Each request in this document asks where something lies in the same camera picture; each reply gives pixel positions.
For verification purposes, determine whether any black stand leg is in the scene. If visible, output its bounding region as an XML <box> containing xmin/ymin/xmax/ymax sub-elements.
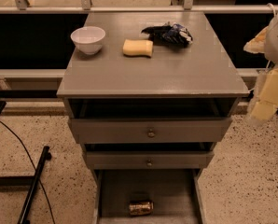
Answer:
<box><xmin>17</xmin><ymin>146</ymin><xmax>51</xmax><ymax>224</ymax></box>

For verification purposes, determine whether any grey middle drawer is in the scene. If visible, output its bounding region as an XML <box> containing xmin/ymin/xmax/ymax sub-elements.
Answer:
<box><xmin>84</xmin><ymin>151</ymin><xmax>214</xmax><ymax>170</ymax></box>

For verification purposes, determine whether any yellow sponge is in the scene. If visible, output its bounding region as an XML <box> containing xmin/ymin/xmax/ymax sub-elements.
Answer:
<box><xmin>122</xmin><ymin>39</ymin><xmax>153</xmax><ymax>57</ymax></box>

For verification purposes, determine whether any grey open bottom drawer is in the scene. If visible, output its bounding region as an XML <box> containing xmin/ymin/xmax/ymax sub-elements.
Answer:
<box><xmin>92</xmin><ymin>169</ymin><xmax>206</xmax><ymax>224</ymax></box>

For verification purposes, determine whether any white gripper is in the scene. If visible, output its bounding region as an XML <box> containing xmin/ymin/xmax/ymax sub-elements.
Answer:
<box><xmin>243</xmin><ymin>27</ymin><xmax>278</xmax><ymax>121</ymax></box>

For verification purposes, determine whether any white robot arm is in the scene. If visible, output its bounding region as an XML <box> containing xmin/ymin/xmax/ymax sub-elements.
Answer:
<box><xmin>243</xmin><ymin>4</ymin><xmax>278</xmax><ymax>122</ymax></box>

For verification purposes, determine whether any white bowl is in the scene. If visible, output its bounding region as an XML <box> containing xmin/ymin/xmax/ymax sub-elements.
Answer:
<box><xmin>70</xmin><ymin>26</ymin><xmax>105</xmax><ymax>55</ymax></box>

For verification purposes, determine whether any black cable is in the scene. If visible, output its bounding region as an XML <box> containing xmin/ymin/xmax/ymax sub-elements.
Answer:
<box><xmin>0</xmin><ymin>118</ymin><xmax>57</xmax><ymax>224</ymax></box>

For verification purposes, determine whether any metal railing frame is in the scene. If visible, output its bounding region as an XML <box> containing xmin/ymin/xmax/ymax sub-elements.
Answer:
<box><xmin>0</xmin><ymin>0</ymin><xmax>278</xmax><ymax>91</ymax></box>

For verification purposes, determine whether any grey top drawer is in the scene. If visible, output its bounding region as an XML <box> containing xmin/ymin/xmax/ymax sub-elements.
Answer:
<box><xmin>69</xmin><ymin>118</ymin><xmax>231</xmax><ymax>144</ymax></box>

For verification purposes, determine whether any blue crumpled chip bag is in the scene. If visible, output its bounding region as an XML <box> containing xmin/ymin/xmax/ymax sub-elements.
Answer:
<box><xmin>142</xmin><ymin>22</ymin><xmax>193</xmax><ymax>47</ymax></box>

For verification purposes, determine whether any grey wooden drawer cabinet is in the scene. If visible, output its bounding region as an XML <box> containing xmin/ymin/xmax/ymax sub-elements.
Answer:
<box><xmin>58</xmin><ymin>12</ymin><xmax>248</xmax><ymax>224</ymax></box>

